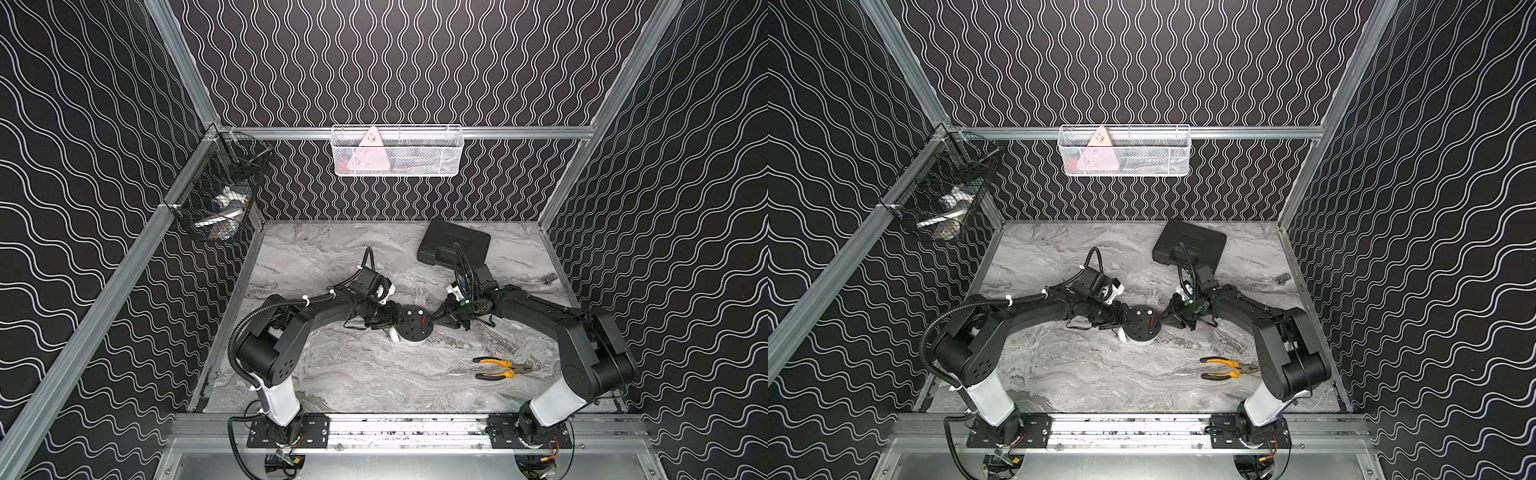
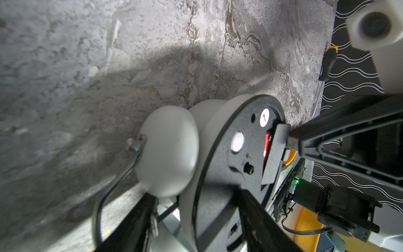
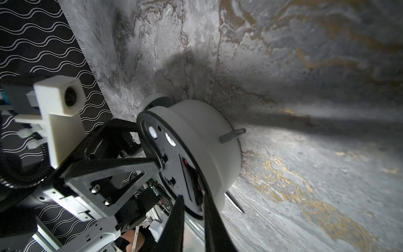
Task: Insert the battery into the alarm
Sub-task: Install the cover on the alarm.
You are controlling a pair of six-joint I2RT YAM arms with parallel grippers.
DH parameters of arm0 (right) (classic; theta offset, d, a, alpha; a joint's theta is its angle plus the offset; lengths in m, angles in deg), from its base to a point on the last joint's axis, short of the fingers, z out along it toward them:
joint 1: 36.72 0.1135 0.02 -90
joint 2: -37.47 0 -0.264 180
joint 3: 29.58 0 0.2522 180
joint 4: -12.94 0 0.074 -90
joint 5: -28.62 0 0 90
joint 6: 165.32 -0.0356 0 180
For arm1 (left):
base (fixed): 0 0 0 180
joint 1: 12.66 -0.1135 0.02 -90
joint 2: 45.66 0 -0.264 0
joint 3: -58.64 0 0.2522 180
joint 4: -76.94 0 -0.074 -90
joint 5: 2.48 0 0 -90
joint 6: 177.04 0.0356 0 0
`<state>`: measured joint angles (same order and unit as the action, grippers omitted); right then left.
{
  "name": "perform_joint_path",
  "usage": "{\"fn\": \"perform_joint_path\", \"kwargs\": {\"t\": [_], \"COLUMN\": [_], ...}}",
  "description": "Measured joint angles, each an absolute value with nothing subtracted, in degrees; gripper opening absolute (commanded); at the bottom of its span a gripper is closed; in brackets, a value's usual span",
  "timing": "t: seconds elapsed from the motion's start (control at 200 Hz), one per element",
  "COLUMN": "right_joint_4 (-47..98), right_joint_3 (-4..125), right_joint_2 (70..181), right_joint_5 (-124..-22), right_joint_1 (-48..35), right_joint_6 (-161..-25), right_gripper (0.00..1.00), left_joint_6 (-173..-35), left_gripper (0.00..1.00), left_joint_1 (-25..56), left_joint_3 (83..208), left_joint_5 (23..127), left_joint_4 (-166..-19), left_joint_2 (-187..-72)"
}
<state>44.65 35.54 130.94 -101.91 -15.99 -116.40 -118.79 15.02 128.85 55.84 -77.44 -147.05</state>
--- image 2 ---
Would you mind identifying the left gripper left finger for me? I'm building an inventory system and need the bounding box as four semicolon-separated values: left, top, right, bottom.
95;193;157;252

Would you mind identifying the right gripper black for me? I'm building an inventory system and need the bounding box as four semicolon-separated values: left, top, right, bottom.
288;94;403;189

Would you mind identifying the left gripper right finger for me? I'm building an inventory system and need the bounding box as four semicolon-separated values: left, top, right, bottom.
237;189;301;252

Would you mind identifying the red AA battery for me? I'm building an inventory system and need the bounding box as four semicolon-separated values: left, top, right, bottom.
263;132;272;167

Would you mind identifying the white twin-bell alarm clock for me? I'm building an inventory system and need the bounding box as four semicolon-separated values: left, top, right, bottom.
91;93;287;252

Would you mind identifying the black battery cover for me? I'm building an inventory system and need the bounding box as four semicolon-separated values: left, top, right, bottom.
261;123;291;185

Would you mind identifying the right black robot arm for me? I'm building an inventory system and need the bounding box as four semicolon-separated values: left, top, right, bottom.
274;94;403;252

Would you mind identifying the black yellow screwdriver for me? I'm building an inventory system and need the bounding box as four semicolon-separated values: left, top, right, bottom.
319;46;339;81

